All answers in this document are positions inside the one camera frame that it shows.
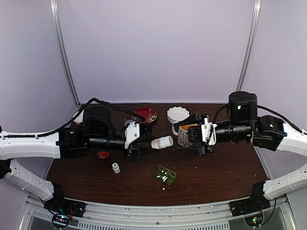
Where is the white labelled pill bottle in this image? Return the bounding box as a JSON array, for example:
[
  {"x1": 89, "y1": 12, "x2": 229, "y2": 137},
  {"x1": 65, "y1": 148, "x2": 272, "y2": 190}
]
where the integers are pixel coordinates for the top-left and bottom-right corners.
[{"x1": 151, "y1": 136, "x2": 174, "y2": 150}]

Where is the green pill organizer box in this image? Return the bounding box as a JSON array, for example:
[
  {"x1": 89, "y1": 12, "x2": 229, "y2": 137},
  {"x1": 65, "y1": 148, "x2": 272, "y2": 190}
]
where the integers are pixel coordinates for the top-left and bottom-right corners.
[{"x1": 154, "y1": 165, "x2": 177, "y2": 186}]

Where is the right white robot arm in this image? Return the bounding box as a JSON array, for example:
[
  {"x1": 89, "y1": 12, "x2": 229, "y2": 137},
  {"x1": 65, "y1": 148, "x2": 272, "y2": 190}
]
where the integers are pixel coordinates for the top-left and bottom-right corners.
[{"x1": 174, "y1": 91, "x2": 307, "y2": 156}]

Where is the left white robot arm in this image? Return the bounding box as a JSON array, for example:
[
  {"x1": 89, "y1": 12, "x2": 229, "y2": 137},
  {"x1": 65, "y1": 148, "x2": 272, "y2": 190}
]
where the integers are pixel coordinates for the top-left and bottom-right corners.
[{"x1": 0, "y1": 106, "x2": 154, "y2": 213}]

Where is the patterned mug orange inside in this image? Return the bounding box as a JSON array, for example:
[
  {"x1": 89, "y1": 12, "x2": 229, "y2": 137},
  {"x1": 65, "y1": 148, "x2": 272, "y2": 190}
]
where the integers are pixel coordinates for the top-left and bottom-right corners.
[{"x1": 172, "y1": 125, "x2": 194, "y2": 148}]

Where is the white scalloped bowl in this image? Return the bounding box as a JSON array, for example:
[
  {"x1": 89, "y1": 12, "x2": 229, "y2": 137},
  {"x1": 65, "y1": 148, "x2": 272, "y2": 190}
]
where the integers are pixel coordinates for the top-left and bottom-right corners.
[{"x1": 167, "y1": 106, "x2": 189, "y2": 124}]

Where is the small white bottle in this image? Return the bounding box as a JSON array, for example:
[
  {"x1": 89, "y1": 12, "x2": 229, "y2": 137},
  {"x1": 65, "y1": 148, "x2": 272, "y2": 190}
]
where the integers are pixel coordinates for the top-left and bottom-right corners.
[{"x1": 112, "y1": 162, "x2": 120, "y2": 174}]

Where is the orange pill bottle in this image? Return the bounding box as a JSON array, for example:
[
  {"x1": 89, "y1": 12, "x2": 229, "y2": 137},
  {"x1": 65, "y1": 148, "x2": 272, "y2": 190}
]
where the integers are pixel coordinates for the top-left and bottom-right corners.
[{"x1": 98, "y1": 151, "x2": 110, "y2": 159}]

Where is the red floral plate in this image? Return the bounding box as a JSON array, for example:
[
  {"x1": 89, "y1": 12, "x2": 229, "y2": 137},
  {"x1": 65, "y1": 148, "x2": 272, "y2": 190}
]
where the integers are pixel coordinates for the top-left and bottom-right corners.
[{"x1": 131, "y1": 108, "x2": 157, "y2": 124}]

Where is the small white bowl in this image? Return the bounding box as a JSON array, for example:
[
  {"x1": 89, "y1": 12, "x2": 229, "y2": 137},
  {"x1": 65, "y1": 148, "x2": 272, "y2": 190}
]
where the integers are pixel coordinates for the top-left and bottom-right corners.
[{"x1": 73, "y1": 118, "x2": 83, "y2": 125}]

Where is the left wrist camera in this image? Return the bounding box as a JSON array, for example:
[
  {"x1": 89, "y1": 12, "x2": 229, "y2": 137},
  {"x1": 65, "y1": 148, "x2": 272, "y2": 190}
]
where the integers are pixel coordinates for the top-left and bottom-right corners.
[{"x1": 125, "y1": 121, "x2": 153, "y2": 149}]

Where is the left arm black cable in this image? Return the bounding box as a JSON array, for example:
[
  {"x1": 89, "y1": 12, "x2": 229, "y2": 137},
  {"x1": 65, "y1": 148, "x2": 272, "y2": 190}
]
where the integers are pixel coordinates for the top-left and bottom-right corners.
[{"x1": 69, "y1": 97, "x2": 147, "y2": 127}]

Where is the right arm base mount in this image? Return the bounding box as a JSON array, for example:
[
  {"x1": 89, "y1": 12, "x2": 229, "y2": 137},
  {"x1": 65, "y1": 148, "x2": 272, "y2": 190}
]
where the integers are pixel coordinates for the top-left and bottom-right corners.
[{"x1": 229, "y1": 197, "x2": 271, "y2": 217}]

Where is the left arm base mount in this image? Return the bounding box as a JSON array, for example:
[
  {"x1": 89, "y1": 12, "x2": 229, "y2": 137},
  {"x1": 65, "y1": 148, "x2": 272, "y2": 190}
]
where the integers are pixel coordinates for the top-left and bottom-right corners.
[{"x1": 44, "y1": 198, "x2": 86, "y2": 218}]

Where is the right aluminium frame post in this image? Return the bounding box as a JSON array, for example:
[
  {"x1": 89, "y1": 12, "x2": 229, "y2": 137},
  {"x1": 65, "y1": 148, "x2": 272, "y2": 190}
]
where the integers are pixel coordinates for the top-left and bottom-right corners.
[{"x1": 235, "y1": 0, "x2": 262, "y2": 92}]

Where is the aluminium frame post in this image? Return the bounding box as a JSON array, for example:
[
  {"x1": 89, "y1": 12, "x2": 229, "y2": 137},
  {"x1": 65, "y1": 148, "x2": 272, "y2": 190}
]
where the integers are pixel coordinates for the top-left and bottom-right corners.
[
  {"x1": 50, "y1": 0, "x2": 80, "y2": 107},
  {"x1": 235, "y1": 0, "x2": 262, "y2": 92}
]

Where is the front aluminium rail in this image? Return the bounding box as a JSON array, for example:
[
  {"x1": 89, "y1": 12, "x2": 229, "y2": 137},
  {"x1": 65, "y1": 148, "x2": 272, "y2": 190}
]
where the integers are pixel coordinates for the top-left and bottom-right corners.
[{"x1": 20, "y1": 189, "x2": 297, "y2": 230}]

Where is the left aluminium frame post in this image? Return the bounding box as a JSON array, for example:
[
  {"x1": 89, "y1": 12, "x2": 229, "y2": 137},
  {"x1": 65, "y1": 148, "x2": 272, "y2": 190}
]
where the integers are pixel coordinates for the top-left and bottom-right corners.
[{"x1": 50, "y1": 0, "x2": 80, "y2": 107}]

